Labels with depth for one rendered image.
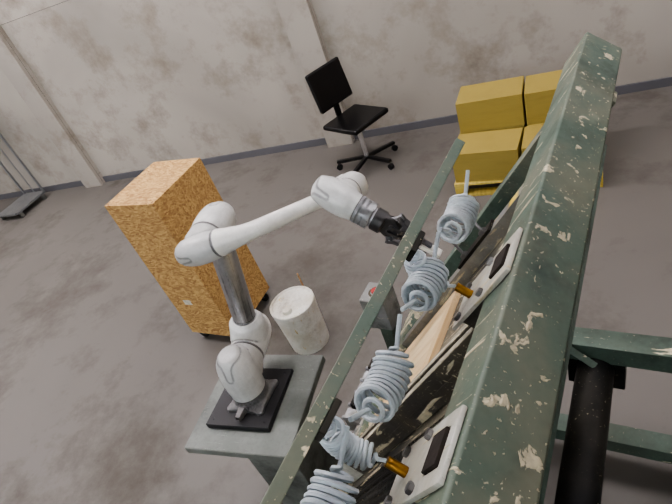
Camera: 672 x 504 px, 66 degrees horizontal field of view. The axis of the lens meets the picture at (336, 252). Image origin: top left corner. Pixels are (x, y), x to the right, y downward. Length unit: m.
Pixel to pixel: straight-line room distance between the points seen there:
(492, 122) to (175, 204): 2.54
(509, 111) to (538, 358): 3.74
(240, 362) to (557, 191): 1.52
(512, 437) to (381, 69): 4.98
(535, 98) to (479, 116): 0.43
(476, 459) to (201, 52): 5.71
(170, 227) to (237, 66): 3.04
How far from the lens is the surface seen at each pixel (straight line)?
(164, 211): 3.22
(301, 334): 3.34
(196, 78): 6.25
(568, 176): 1.01
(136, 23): 6.36
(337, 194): 1.58
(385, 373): 0.77
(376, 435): 1.45
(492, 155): 4.17
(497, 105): 4.36
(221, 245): 1.79
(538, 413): 0.69
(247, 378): 2.19
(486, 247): 1.59
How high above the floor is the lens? 2.44
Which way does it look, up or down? 35 degrees down
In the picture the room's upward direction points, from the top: 22 degrees counter-clockwise
